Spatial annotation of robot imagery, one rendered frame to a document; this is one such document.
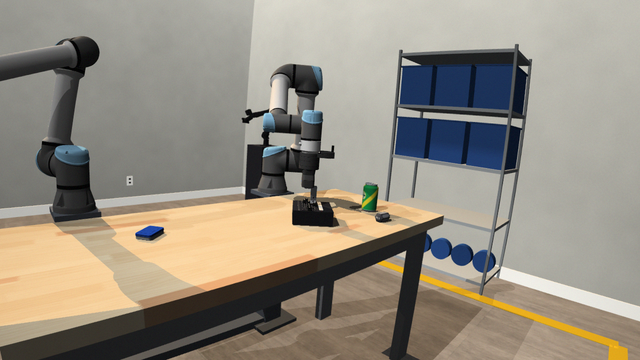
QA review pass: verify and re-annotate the green and yellow drink can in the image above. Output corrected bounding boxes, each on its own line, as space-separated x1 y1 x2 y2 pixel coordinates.
361 182 379 212

